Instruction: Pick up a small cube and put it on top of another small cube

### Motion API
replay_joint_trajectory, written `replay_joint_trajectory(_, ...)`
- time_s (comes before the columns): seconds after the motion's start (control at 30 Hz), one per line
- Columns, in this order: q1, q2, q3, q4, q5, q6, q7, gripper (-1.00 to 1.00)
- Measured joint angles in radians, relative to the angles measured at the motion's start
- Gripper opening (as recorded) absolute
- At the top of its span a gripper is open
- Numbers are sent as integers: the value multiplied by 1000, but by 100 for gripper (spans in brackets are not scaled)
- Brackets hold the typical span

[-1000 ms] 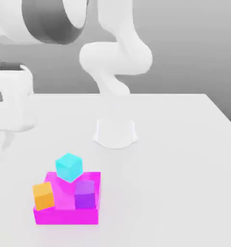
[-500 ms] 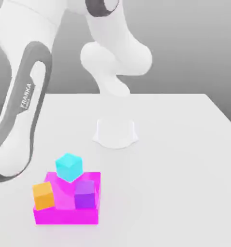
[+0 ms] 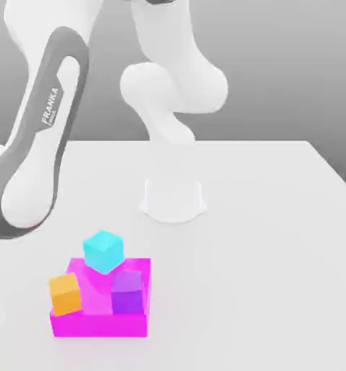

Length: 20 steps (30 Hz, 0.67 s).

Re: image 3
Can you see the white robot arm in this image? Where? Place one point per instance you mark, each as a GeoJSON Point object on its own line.
{"type": "Point", "coordinates": [173, 87]}

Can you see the small cyan cube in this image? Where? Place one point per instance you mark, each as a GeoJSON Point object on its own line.
{"type": "Point", "coordinates": [103, 252]}

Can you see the small purple cube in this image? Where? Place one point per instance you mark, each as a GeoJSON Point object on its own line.
{"type": "Point", "coordinates": [127, 295]}

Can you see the small orange cube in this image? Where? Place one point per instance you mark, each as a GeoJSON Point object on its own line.
{"type": "Point", "coordinates": [65, 295]}

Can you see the large magenta box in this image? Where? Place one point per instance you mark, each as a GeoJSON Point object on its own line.
{"type": "Point", "coordinates": [100, 324]}

